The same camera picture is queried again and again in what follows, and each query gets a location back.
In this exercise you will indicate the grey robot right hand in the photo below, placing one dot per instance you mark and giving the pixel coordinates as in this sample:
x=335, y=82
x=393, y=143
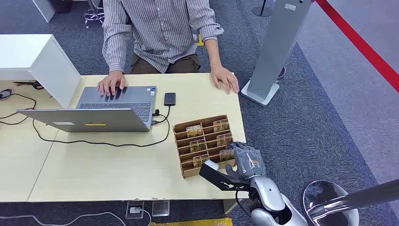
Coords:
x=247, y=160

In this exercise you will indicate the person's left hand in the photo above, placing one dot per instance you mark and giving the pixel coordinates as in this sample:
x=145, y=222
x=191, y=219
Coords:
x=223, y=78

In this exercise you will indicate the person's right hand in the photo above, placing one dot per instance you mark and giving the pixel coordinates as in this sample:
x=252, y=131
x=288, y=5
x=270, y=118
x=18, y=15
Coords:
x=111, y=81

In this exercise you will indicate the person's left forearm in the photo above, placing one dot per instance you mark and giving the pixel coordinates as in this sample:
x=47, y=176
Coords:
x=213, y=53

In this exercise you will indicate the person's right forearm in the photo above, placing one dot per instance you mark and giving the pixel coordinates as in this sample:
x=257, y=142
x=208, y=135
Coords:
x=116, y=46

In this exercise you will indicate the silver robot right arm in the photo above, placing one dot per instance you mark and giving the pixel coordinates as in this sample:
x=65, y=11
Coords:
x=268, y=196

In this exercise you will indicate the hotel key card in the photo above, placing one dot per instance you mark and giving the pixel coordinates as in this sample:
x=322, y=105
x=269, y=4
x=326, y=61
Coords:
x=221, y=125
x=199, y=160
x=224, y=139
x=198, y=145
x=225, y=155
x=194, y=131

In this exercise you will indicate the brown wooden card holder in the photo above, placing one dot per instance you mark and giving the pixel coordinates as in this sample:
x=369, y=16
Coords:
x=184, y=170

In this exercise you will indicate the person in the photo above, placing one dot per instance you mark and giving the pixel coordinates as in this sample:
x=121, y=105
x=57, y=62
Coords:
x=162, y=34

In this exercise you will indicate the grey laptop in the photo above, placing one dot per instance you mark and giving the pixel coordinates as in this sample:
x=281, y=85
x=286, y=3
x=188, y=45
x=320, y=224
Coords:
x=124, y=103

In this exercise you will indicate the grey pillar stand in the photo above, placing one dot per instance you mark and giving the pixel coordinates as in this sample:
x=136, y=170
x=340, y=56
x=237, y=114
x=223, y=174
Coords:
x=274, y=53

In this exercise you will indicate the black external drive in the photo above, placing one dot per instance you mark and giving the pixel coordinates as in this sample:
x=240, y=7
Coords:
x=170, y=99

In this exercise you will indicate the chrome chair base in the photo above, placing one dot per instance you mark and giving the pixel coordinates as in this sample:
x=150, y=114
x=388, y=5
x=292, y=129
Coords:
x=94, y=14

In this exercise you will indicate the white cabinet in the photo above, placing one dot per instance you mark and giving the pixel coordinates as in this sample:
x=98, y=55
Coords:
x=37, y=59

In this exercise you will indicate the black stanchion base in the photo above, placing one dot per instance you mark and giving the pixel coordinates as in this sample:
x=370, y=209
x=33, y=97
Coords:
x=262, y=11

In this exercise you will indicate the yellow patterned box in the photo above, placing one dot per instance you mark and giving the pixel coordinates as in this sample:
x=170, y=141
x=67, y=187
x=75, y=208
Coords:
x=199, y=222

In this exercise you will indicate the white furniture panel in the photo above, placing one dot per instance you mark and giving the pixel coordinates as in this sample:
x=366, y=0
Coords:
x=43, y=8

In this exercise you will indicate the empty floor socket box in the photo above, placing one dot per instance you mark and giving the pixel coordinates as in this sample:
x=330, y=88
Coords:
x=160, y=208

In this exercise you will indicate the floor socket with plug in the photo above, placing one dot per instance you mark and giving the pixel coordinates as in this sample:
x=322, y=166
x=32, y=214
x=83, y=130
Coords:
x=134, y=210

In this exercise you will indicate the red barrier belt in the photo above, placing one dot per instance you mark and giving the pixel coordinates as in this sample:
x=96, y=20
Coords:
x=358, y=43

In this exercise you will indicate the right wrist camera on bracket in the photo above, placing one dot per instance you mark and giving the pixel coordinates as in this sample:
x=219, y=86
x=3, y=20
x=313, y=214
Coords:
x=223, y=179

